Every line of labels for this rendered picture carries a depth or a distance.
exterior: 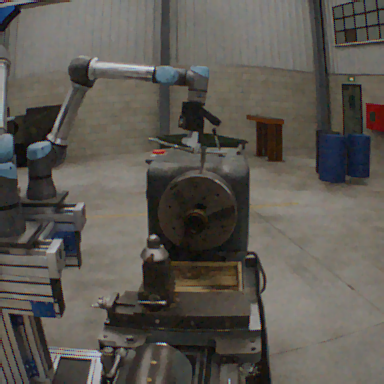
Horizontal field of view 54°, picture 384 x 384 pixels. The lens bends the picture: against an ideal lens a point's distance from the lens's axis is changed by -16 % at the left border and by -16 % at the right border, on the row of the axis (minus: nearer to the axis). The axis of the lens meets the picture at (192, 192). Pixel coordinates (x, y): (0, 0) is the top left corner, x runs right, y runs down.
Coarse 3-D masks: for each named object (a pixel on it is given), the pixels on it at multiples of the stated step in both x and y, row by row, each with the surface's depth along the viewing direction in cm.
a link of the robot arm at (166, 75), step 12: (72, 60) 160; (84, 60) 156; (96, 60) 157; (72, 72) 159; (84, 72) 156; (96, 72) 156; (108, 72) 156; (120, 72) 155; (132, 72) 154; (144, 72) 154; (156, 72) 152; (168, 72) 151; (168, 84) 153
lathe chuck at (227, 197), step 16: (192, 176) 175; (208, 176) 176; (192, 192) 176; (208, 192) 176; (224, 192) 175; (160, 208) 179; (176, 208) 178; (160, 224) 180; (176, 224) 180; (208, 224) 179; (224, 224) 178; (176, 240) 181; (208, 240) 180; (224, 240) 180
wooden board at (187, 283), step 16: (176, 272) 169; (192, 272) 169; (208, 272) 169; (224, 272) 168; (240, 272) 163; (176, 288) 154; (192, 288) 154; (208, 288) 154; (224, 288) 153; (240, 288) 148
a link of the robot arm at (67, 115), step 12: (72, 84) 171; (84, 84) 170; (72, 96) 172; (84, 96) 176; (72, 108) 174; (60, 120) 176; (72, 120) 178; (60, 132) 177; (60, 144) 178; (60, 156) 181
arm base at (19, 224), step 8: (0, 208) 119; (8, 208) 120; (16, 208) 124; (0, 216) 119; (8, 216) 120; (16, 216) 123; (0, 224) 119; (8, 224) 120; (16, 224) 122; (24, 224) 127; (0, 232) 119; (8, 232) 120; (16, 232) 122
